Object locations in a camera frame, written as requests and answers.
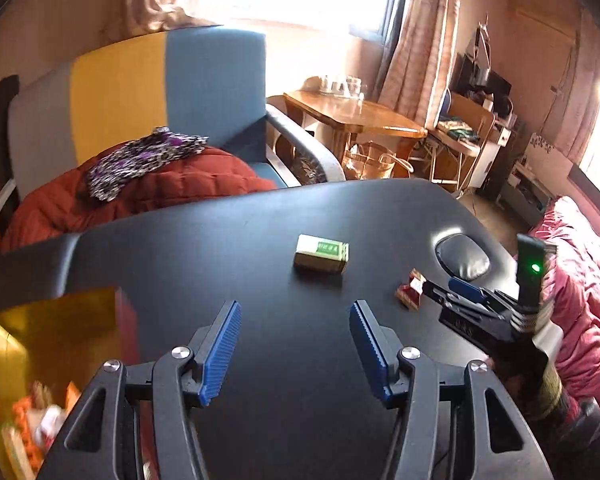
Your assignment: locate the brown candy wrapper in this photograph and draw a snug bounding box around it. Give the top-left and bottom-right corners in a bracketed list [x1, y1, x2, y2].
[396, 269, 426, 310]

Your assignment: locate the wooden desk with clutter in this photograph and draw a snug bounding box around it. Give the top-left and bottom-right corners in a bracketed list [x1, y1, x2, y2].
[424, 18, 514, 198]

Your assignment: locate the black oval table pad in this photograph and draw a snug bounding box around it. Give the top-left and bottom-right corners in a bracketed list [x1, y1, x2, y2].
[436, 233, 491, 282]

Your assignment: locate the pink quilted blanket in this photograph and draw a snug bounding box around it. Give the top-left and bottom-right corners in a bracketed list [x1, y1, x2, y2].
[530, 196, 600, 406]

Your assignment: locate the small green white box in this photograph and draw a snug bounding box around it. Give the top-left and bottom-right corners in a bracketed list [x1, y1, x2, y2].
[294, 234, 350, 273]

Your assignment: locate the gold-lined storage box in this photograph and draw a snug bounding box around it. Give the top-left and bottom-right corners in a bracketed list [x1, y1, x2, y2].
[0, 287, 140, 479]

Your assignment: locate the woven basket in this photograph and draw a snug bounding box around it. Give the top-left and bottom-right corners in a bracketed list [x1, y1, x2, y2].
[342, 141, 414, 180]

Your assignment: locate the white orange snack bag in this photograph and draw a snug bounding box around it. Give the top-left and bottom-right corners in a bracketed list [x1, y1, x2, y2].
[1, 382, 81, 479]

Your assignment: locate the purple patterned scarf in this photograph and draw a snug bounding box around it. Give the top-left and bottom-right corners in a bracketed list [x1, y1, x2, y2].
[86, 126, 208, 202]

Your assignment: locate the red quilted jacket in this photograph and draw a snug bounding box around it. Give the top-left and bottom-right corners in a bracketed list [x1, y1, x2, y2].
[0, 148, 275, 255]

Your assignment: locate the wooden side table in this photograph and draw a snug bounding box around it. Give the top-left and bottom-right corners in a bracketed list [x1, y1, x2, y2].
[283, 90, 428, 162]

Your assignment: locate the grey yellow blue armchair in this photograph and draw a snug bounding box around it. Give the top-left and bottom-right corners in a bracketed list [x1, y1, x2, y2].
[0, 26, 348, 261]

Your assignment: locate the pink patterned curtain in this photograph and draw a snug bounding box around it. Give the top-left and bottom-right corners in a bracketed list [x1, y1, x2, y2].
[378, 0, 460, 129]

